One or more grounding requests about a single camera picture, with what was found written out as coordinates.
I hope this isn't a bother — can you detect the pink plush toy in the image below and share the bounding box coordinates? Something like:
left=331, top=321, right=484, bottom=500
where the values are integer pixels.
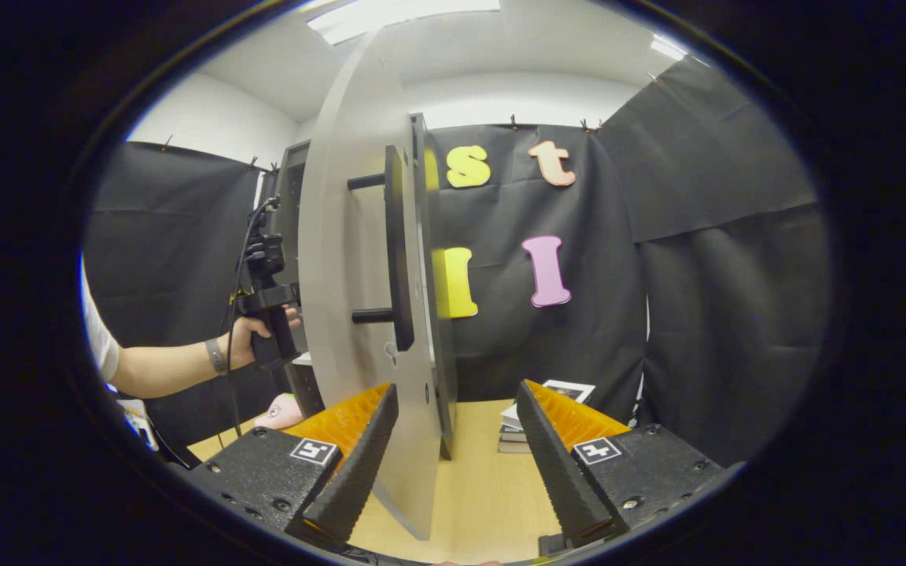
left=254, top=393, right=304, bottom=431

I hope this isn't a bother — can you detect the dark grey cabinet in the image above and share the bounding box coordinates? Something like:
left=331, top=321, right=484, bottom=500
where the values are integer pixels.
left=274, top=114, right=458, bottom=461

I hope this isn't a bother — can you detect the grey cabinet door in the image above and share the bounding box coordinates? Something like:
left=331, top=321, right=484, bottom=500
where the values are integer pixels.
left=298, top=30, right=442, bottom=542

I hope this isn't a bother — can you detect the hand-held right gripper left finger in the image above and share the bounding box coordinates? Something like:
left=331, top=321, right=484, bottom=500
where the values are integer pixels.
left=186, top=383, right=400, bottom=545

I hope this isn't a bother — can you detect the white shirt sleeve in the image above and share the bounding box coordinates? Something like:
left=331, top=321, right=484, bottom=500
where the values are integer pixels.
left=79, top=263, right=121, bottom=384

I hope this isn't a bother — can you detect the black cabinet door handle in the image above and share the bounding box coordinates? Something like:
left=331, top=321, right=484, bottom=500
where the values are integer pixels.
left=347, top=145, right=416, bottom=353

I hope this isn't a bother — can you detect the long ceiling light panel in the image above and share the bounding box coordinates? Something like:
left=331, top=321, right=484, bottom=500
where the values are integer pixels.
left=308, top=0, right=501, bottom=46

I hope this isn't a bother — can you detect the small ceiling light panel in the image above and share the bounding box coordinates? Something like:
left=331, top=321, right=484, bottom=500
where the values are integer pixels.
left=650, top=35, right=690, bottom=62

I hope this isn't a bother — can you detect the black backdrop cloth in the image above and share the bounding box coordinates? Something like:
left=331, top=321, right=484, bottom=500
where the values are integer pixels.
left=83, top=55, right=831, bottom=469

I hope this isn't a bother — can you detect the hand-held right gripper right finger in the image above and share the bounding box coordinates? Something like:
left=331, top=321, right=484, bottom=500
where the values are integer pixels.
left=516, top=379, right=737, bottom=549

